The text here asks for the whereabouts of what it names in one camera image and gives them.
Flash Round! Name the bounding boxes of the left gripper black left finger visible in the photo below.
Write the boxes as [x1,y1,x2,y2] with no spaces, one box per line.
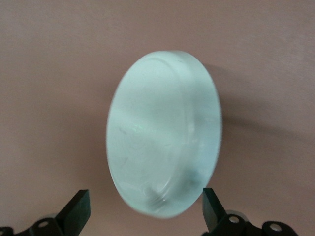
[14,188,91,236]

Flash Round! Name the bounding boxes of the light green round plate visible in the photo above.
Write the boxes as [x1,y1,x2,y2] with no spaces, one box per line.
[106,50,223,219]

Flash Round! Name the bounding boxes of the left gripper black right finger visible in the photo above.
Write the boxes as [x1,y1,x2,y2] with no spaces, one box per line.
[200,187,261,236]

